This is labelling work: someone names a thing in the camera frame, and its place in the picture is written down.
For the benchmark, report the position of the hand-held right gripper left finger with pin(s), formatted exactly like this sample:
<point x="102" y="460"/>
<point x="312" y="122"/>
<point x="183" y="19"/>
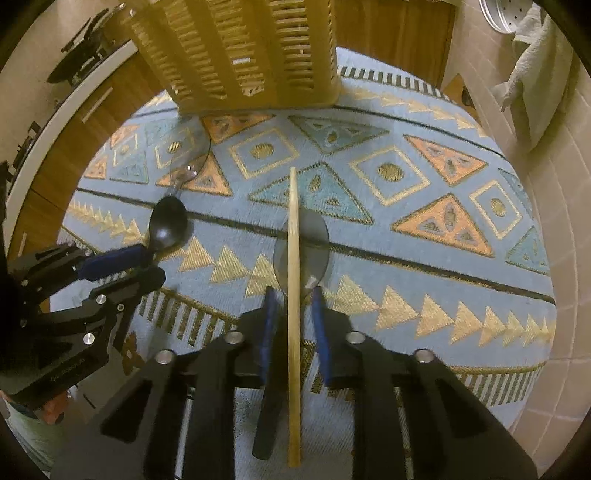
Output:
<point x="271" y="332"/>

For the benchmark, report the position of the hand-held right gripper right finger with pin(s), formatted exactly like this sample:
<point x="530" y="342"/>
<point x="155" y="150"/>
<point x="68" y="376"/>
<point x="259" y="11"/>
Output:
<point x="322" y="332"/>

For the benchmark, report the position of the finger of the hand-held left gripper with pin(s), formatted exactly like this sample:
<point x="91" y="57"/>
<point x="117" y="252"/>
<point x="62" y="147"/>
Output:
<point x="141" y="282"/>
<point x="117" y="262"/>

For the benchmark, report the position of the black plastic spoon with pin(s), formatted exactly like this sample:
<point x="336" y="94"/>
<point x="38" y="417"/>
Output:
<point x="168" y="221"/>

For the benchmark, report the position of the wooden chopstick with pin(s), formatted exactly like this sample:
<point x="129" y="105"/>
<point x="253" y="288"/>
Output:
<point x="294" y="221"/>

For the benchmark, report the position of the yellow plastic utensil basket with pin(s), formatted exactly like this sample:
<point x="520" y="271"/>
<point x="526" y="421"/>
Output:
<point x="231" y="55"/>

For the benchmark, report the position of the light green clothing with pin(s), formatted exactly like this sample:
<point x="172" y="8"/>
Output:
<point x="27" y="434"/>

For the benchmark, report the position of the blue patterned tablecloth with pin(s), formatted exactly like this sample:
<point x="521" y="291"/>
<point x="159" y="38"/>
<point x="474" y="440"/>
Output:
<point x="415" y="221"/>

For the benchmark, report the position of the black gas stove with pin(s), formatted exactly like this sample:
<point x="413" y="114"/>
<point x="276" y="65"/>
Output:
<point x="23" y="147"/>

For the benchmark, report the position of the white kitchen countertop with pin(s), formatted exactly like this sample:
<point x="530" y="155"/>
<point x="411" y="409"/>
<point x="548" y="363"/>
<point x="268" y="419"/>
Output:
<point x="55" y="120"/>

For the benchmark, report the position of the black frying pan with lid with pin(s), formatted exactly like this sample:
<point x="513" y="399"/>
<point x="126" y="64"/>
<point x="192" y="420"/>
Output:
<point x="74" y="64"/>

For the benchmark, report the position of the grey hanging towel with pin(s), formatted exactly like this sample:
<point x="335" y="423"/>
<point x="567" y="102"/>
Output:
<point x="540" y="78"/>

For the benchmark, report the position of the round metal steamer tray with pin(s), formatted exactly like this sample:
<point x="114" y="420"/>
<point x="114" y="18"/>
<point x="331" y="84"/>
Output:
<point x="503" y="14"/>

